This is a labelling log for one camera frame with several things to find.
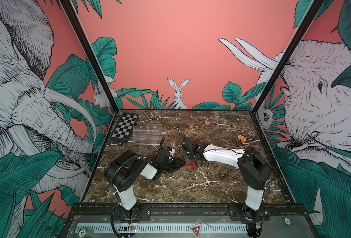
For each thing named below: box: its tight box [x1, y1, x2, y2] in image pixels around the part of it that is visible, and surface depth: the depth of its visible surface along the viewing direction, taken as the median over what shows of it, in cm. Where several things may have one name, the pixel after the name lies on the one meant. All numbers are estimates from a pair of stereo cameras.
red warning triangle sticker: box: [190, 225, 201, 238], surface depth 70 cm
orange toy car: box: [237, 135, 247, 143], surface depth 104 cm
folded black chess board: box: [110, 113, 139, 142], surface depth 106 cm
